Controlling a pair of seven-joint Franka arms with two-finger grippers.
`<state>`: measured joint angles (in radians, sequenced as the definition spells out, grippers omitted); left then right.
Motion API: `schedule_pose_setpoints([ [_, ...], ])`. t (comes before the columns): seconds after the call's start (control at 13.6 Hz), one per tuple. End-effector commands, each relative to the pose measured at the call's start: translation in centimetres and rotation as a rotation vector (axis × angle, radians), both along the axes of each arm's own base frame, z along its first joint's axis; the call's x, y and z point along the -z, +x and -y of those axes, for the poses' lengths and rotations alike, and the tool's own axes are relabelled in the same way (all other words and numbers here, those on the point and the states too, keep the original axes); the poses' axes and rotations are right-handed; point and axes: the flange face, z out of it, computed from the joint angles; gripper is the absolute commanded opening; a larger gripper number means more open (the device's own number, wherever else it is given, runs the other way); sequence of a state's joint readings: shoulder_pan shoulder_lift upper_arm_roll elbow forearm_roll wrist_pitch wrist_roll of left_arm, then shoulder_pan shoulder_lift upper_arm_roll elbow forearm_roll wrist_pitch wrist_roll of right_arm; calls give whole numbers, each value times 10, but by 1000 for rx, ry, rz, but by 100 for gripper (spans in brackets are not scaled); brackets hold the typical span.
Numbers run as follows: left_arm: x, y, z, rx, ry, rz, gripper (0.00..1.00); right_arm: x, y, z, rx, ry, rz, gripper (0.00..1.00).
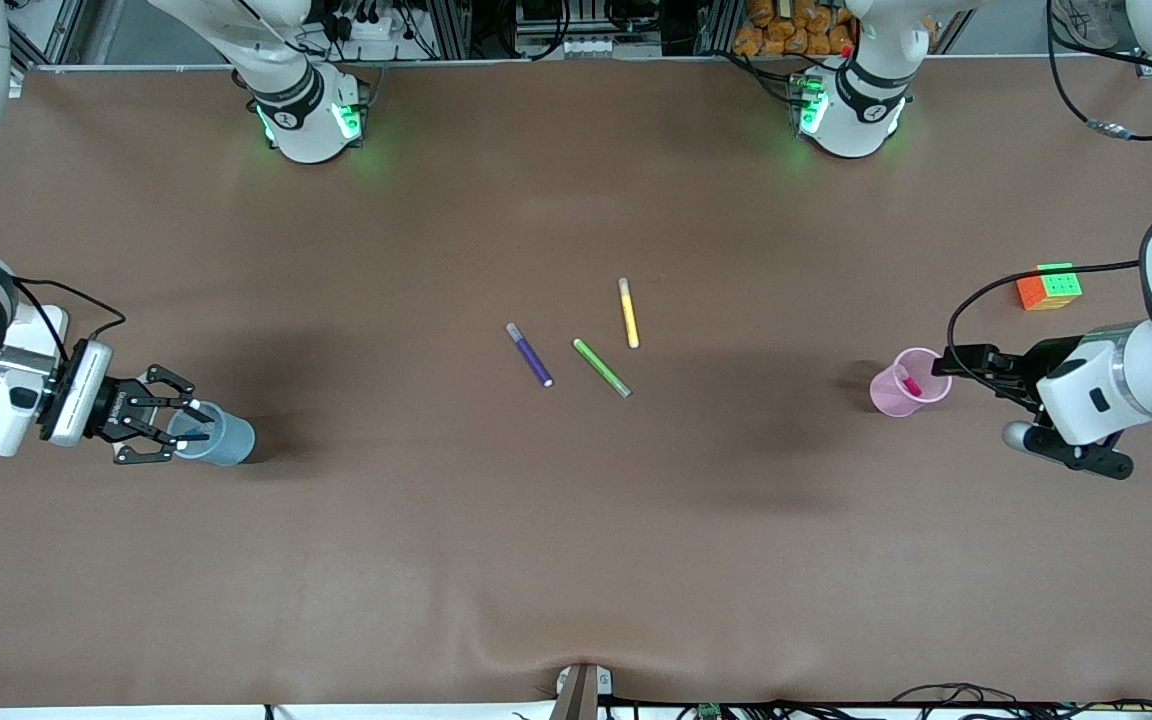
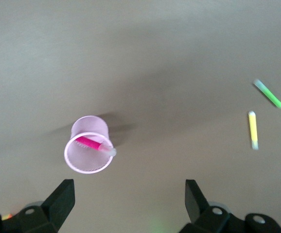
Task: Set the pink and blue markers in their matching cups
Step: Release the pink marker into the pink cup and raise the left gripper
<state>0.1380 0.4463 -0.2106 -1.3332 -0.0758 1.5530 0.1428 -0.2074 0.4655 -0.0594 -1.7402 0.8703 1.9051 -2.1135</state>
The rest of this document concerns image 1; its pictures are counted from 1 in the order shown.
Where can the light blue plastic cup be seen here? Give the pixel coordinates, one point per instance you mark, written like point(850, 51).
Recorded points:
point(231, 445)

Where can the aluminium frame post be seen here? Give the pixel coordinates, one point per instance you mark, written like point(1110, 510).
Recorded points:
point(451, 25)
point(718, 25)

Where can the grey sports shoe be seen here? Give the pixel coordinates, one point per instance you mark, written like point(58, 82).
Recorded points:
point(1091, 22)

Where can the orange snack bag pile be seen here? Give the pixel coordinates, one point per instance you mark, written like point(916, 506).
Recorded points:
point(796, 25)

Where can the multicoloured puzzle cube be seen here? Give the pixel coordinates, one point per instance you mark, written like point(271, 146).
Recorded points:
point(1061, 285)

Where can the purple marker pen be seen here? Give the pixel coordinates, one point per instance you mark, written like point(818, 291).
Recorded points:
point(530, 356)

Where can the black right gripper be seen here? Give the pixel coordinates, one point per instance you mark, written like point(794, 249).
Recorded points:
point(102, 409)

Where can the white power strip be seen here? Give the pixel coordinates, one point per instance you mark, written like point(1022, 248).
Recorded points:
point(596, 46)
point(371, 28)

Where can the metal table edge bracket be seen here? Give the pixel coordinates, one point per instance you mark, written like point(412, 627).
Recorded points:
point(581, 692)

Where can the blue marker pen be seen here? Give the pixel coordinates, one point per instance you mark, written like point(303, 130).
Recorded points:
point(194, 436)

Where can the pink marker pen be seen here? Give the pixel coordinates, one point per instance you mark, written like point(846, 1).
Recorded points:
point(910, 384)

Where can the pink plastic cup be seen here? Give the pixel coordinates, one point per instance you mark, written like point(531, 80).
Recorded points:
point(891, 395)

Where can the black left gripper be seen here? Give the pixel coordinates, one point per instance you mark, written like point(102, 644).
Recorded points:
point(1032, 370)

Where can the yellow marker pen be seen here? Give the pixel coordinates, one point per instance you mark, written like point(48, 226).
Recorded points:
point(628, 315)

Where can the brown table cover sheet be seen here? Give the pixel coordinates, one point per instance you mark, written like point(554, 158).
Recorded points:
point(576, 520)

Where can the green marker pen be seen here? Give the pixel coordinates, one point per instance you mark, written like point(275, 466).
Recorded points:
point(598, 364)

